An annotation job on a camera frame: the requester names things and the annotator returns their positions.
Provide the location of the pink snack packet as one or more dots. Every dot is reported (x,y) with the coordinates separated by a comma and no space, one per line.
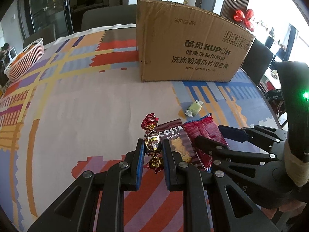
(207,128)

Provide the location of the purple Costa coffee packet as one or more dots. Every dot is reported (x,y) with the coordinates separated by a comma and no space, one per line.
(179,141)

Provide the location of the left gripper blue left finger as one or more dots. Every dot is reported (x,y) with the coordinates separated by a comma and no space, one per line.
(139,162)

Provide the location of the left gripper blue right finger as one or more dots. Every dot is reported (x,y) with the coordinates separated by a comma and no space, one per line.
(170,161)

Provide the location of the red foil balloon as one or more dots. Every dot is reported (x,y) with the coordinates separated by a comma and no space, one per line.
(245,18)

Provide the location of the dark chair behind box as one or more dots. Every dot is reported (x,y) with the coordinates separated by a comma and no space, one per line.
(109,16)

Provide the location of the oranges in basket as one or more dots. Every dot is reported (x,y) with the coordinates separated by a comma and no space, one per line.
(18,57)

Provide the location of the brown cardboard box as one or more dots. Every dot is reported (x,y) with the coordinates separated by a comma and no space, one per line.
(180,42)

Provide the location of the dark chair at left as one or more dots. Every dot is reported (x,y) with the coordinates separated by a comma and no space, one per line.
(46,33)

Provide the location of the pale green candy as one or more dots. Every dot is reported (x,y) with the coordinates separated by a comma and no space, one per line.
(194,108)

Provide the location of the colourful patterned table mat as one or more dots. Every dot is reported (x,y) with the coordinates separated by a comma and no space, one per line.
(80,108)

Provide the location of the green bag on chair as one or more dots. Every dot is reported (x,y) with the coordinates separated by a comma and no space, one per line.
(276,101)

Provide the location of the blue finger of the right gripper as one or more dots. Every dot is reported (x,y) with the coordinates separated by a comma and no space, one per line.
(211,147)
(232,133)

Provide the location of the white fruit basket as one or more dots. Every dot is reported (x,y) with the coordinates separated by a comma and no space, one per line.
(34,52)

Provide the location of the red gold foil candy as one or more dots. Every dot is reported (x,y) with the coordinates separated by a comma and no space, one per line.
(152,141)

